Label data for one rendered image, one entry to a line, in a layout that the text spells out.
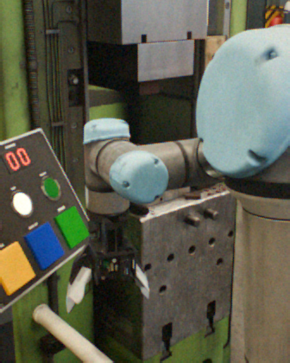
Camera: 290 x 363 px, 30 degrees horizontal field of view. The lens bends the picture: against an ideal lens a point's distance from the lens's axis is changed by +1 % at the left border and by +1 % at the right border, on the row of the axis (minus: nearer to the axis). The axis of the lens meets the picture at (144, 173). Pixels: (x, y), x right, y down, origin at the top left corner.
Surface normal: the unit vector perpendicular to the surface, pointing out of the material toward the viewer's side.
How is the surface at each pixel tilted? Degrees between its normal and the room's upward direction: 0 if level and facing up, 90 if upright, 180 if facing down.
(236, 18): 90
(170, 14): 90
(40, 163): 60
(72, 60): 90
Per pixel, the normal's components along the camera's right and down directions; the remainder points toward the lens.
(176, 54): 0.64, 0.24
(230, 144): -0.90, -0.04
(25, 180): 0.78, -0.36
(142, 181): 0.43, 0.29
